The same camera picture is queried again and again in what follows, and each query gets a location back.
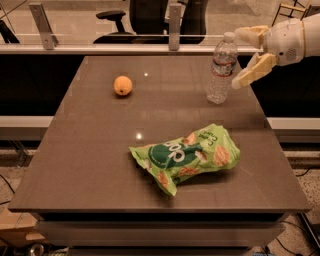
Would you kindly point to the left metal bracket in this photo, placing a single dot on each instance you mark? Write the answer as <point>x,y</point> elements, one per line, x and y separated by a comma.
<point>48,39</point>

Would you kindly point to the wooden stool frame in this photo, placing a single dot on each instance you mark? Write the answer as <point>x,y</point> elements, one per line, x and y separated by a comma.
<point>291,9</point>

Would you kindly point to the clear plastic water bottle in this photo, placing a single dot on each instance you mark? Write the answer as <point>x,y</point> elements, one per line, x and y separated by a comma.
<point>223,64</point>

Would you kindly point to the green snack chip bag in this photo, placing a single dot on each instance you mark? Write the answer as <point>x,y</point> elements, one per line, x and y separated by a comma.
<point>209,149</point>

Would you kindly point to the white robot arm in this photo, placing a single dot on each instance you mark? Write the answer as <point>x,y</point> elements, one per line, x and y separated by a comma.
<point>311,26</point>

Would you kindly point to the metal bracket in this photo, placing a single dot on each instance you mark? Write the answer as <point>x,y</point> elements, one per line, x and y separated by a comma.
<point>48,39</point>
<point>174,26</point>

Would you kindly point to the orange fruit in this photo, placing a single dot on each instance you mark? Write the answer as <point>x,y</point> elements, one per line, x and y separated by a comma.
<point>122,85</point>

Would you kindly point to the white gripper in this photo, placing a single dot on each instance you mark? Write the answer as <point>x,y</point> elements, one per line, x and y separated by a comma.
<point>285,42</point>

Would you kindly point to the middle metal bracket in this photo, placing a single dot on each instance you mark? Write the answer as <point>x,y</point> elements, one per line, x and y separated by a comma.
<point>174,26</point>

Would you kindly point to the black office chair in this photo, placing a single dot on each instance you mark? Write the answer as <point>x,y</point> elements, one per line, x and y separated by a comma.
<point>147,20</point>

